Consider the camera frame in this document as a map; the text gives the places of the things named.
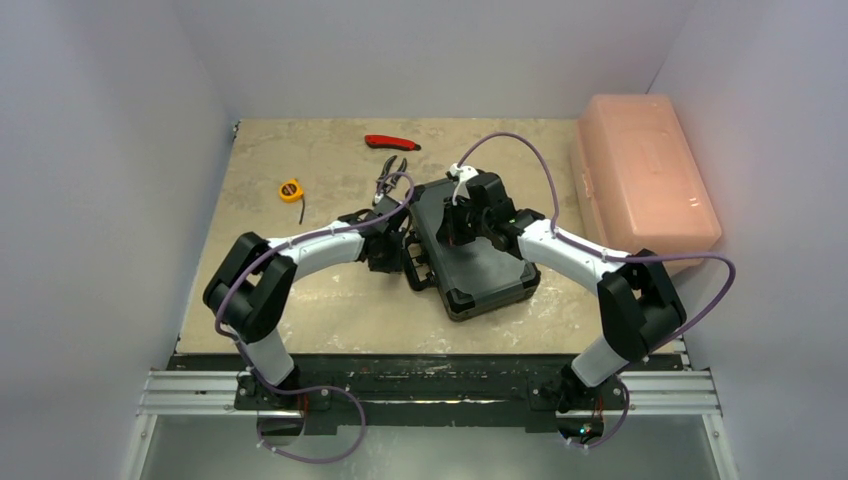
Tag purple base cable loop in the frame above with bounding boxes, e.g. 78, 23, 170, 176
256, 386, 369, 464

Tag black grey pliers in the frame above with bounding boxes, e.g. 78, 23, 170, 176
376, 155, 407, 196

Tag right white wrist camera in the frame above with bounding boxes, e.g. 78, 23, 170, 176
447, 163, 479, 205

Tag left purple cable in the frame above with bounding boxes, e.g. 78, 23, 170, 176
213, 172, 417, 399

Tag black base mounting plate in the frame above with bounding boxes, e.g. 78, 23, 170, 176
165, 352, 684, 437

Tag yellow tape measure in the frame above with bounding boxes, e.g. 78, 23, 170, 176
278, 178, 306, 225

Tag red utility knife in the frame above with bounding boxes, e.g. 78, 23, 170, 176
364, 134, 422, 151

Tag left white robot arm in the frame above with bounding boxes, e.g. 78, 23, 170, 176
202, 197, 409, 409

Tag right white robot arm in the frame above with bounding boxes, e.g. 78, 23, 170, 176
439, 167, 687, 407

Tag pink plastic storage bin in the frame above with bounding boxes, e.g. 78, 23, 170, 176
570, 94, 722, 275

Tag black poker set case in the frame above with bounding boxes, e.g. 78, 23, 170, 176
402, 179, 541, 322

